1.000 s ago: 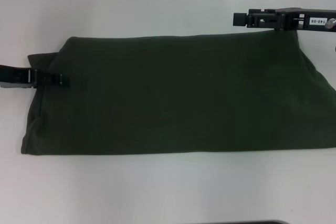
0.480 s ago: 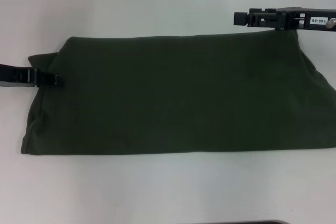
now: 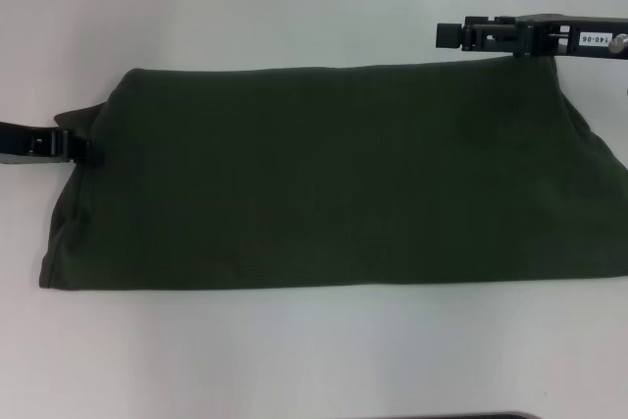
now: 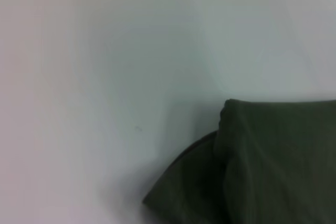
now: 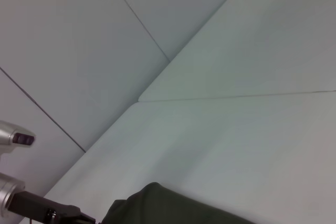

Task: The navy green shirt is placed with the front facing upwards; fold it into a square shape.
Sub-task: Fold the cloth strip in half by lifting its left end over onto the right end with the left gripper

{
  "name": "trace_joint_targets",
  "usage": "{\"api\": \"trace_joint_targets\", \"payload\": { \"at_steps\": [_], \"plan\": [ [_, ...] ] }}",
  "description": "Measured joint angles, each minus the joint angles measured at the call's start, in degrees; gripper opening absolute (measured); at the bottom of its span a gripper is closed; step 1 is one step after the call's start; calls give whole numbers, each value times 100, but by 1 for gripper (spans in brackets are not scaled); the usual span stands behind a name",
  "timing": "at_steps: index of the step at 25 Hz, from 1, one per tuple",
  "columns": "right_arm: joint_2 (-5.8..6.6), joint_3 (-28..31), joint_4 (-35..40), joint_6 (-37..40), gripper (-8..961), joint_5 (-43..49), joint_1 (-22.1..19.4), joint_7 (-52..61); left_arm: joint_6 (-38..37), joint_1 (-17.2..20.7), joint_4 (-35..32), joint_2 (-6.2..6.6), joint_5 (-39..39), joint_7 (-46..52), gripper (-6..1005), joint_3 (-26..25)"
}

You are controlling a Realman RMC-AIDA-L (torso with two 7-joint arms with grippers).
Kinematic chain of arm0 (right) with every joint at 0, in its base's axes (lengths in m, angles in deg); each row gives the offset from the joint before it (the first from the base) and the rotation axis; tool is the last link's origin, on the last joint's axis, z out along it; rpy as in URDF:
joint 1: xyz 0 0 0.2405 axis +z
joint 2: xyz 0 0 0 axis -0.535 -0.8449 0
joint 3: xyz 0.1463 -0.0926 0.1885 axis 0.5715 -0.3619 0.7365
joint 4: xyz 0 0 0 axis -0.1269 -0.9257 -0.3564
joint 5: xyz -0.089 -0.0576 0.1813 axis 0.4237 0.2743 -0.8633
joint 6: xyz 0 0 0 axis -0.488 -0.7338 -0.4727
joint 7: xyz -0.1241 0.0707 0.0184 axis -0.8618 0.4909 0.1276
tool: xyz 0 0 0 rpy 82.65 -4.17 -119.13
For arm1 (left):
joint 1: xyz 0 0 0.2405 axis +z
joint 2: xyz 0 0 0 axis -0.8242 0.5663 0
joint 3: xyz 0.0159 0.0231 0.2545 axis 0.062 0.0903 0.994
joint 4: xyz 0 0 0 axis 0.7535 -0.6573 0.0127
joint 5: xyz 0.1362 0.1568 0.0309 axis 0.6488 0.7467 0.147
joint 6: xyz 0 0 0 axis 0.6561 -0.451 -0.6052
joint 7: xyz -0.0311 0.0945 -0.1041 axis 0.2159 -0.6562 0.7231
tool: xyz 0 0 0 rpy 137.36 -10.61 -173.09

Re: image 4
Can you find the dark green printed t-shirt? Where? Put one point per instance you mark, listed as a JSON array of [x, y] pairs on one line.
[[275, 161]]

